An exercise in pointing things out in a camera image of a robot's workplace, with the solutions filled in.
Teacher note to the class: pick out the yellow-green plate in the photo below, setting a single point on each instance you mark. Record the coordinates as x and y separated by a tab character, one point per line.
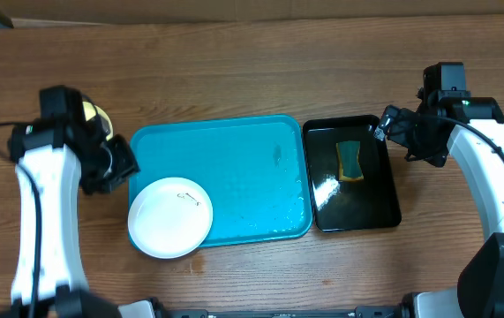
92	111

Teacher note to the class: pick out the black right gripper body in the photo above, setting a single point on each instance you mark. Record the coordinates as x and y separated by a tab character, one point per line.
415	136

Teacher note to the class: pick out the blue plastic tray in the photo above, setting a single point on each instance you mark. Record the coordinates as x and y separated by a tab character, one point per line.
252	168

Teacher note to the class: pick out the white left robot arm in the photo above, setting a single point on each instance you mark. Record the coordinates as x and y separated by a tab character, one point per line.
55	159

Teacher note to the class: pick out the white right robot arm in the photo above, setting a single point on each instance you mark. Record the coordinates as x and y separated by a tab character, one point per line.
472	131

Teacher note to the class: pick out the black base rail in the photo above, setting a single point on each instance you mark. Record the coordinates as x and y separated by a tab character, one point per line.
397	311

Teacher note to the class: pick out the yellow green sponge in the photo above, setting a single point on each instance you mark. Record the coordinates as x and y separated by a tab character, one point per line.
349	169

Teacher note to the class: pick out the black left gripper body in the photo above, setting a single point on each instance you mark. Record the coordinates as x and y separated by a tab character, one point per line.
110	167

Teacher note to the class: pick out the black water tray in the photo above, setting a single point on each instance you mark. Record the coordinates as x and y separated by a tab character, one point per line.
371	203

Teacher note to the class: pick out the white plate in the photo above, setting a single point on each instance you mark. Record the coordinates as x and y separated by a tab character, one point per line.
170	218

